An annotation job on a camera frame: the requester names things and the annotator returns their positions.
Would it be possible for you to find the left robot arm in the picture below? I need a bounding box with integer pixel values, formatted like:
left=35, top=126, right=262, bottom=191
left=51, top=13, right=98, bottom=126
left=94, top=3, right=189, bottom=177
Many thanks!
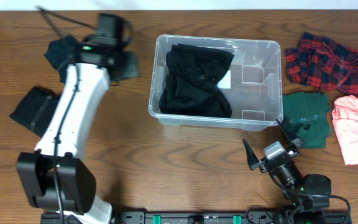
left=15, top=13, right=139, bottom=223

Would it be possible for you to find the white label in bin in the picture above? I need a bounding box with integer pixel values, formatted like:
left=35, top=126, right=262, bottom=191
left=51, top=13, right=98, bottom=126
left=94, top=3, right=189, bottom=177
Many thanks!
left=217, top=70, right=231, bottom=89

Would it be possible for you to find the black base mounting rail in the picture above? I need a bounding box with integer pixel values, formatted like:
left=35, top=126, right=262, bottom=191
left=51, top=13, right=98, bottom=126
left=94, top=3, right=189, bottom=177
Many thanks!
left=108, top=210, right=352, bottom=224

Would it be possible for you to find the black cloth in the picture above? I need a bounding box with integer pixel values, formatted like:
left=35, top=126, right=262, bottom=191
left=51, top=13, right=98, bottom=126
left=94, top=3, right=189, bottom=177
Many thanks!
left=44, top=35, right=78, bottom=83
left=9, top=86, right=60, bottom=137

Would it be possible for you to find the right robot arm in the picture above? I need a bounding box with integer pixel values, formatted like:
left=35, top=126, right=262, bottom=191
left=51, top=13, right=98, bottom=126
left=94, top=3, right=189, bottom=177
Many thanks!
left=243, top=121, right=332, bottom=223

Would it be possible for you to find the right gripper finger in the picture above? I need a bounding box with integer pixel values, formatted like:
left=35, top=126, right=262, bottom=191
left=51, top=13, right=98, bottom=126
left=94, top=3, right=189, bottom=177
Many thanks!
left=276, top=119, right=303, bottom=147
left=243, top=139, right=261, bottom=170

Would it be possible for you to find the clear plastic storage bin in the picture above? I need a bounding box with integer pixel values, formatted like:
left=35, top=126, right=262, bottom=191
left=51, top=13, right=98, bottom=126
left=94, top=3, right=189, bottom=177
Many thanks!
left=148, top=34, right=283, bottom=131

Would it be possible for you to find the dark green folded cloth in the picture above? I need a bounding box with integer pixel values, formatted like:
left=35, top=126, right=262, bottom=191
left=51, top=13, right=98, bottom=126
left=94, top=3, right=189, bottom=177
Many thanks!
left=282, top=91, right=332, bottom=149

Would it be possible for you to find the pink crumpled garment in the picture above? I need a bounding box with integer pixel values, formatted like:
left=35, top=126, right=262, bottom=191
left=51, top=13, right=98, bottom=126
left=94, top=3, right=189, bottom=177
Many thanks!
left=331, top=95, right=358, bottom=165

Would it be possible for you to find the red plaid flannel shirt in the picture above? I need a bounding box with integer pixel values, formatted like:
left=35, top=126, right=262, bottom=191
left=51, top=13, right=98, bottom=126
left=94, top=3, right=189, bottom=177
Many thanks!
left=284, top=32, right=358, bottom=96

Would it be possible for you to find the large black garment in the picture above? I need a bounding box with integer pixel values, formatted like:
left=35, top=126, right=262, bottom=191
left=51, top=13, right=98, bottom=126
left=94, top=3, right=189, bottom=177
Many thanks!
left=159, top=44, right=234, bottom=118

